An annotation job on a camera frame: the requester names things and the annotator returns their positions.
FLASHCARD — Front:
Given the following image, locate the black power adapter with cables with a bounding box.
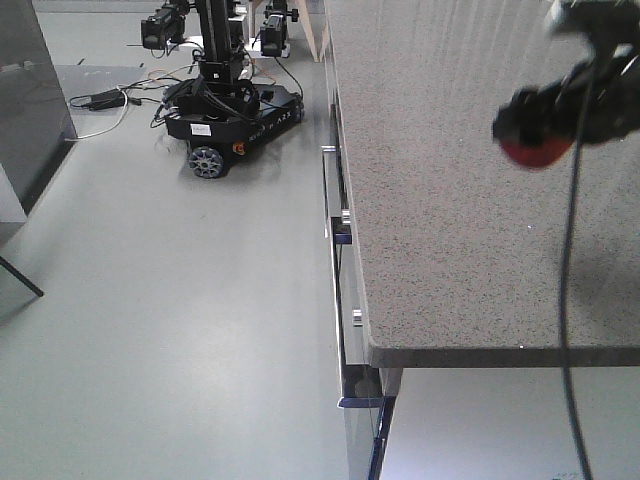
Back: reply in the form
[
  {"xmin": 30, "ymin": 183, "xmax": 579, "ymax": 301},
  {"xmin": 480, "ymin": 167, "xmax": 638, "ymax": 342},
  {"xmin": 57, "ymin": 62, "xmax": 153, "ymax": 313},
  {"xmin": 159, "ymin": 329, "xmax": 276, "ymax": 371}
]
[{"xmin": 68, "ymin": 87, "xmax": 143, "ymax": 142}]

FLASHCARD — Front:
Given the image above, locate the grey stone counter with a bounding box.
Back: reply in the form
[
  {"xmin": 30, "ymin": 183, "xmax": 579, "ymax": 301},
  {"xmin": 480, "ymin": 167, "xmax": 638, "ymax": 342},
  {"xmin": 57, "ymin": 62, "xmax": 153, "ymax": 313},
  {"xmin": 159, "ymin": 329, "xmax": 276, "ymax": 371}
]
[{"xmin": 319, "ymin": 0, "xmax": 640, "ymax": 480}]

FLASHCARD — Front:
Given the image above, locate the light wooden frame leg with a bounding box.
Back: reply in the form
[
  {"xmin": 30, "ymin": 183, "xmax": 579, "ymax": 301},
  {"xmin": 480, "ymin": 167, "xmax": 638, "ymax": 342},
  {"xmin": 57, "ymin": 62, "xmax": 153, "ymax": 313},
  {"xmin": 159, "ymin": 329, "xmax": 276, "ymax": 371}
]
[{"xmin": 248, "ymin": 0, "xmax": 331, "ymax": 64}]

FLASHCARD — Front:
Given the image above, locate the black wheeled mobile robot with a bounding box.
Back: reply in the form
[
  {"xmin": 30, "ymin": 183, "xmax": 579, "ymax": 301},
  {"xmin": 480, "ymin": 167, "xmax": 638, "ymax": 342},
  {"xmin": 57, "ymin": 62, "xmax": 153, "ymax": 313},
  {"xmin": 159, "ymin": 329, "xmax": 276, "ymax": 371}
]
[{"xmin": 141, "ymin": 1, "xmax": 304, "ymax": 179}]

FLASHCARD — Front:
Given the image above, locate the red yellow apple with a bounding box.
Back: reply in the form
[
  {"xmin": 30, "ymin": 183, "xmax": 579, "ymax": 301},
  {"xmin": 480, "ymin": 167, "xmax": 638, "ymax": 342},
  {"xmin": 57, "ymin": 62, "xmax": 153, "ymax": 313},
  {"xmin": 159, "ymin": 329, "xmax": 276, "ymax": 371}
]
[{"xmin": 499, "ymin": 137, "xmax": 573, "ymax": 170}]

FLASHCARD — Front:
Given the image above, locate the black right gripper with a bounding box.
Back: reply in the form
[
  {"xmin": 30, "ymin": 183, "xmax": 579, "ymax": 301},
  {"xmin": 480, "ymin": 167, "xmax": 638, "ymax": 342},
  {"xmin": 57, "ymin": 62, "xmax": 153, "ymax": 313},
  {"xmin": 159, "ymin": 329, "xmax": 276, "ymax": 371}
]
[{"xmin": 492, "ymin": 1, "xmax": 639, "ymax": 148}]

